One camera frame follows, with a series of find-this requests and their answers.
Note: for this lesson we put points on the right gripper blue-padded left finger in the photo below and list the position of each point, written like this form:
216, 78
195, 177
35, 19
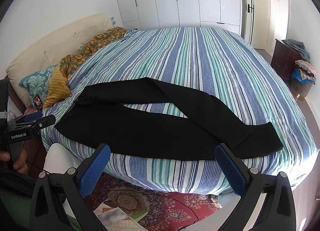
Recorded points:
52, 190

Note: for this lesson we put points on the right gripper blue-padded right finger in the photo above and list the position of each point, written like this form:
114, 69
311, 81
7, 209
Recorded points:
278, 209

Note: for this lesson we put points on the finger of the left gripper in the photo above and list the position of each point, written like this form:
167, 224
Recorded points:
43, 122
33, 116

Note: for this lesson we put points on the black pants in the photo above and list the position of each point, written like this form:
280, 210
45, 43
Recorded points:
153, 119

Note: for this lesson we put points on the person's left hand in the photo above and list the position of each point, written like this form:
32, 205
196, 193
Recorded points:
20, 164

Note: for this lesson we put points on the teal damask pillow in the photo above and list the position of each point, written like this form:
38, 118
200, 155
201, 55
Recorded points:
37, 83

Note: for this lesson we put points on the mustard yellow pillow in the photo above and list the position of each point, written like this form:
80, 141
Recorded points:
58, 88

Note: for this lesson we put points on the papers and books on floor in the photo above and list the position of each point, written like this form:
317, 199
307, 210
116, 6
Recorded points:
116, 219

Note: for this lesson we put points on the orange floral green blanket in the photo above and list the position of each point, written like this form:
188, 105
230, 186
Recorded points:
71, 63

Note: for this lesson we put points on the cream upholstered headboard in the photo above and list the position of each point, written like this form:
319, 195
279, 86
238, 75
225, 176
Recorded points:
52, 48

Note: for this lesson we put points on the red patterned rug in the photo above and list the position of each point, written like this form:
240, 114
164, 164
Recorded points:
167, 211

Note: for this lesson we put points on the pile of clothes on basket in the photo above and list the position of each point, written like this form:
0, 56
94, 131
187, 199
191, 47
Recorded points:
304, 74

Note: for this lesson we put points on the dark wooden dresser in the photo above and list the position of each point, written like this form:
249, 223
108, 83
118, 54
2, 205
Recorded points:
283, 60

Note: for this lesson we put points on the white door with black handle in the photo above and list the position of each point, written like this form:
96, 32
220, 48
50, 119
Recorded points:
247, 20

